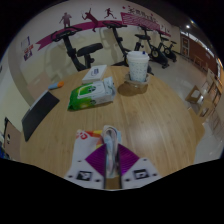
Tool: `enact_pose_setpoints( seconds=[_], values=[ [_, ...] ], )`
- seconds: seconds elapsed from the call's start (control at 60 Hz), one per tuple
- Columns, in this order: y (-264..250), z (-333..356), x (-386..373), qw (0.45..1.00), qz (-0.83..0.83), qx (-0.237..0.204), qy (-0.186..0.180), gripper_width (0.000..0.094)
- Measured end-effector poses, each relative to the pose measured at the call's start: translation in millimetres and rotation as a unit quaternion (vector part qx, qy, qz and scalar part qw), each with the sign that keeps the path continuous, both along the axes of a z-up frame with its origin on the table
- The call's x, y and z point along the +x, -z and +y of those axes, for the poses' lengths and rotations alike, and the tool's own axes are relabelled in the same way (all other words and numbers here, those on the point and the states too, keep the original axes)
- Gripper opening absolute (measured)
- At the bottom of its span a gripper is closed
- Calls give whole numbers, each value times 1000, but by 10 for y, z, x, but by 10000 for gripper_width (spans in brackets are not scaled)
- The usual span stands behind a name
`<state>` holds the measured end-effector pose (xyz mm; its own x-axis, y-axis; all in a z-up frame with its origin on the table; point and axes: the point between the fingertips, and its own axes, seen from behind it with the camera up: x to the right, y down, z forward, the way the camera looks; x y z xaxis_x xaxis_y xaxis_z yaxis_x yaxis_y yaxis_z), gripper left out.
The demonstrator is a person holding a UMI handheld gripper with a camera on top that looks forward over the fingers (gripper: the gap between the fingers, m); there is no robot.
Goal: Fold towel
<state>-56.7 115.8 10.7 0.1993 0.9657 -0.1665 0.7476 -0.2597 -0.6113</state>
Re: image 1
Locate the blue and orange tube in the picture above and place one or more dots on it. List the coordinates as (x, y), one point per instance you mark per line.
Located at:
(56, 85)

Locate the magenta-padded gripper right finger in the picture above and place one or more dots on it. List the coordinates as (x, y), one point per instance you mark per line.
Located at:
(128, 160)

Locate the black exercise bike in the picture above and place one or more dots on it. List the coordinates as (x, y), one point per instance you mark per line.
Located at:
(118, 41)
(71, 53)
(158, 55)
(170, 51)

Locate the round ceiling light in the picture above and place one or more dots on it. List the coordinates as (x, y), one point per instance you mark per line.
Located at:
(187, 26)

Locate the green wet wipes pack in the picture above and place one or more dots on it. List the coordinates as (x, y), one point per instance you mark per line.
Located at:
(90, 95)

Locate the black tablet case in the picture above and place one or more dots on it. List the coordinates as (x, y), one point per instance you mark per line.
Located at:
(38, 115)

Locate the small white box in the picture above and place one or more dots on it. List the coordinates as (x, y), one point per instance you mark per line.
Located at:
(94, 74)

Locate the group of wooden chairs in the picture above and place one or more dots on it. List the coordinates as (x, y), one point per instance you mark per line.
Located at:
(206, 103)

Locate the wall poster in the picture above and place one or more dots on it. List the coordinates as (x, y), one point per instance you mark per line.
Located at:
(27, 48)

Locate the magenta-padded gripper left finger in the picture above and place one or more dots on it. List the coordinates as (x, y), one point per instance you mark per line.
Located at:
(96, 160)

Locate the brown cup holder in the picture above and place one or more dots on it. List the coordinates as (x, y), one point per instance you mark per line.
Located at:
(131, 88)

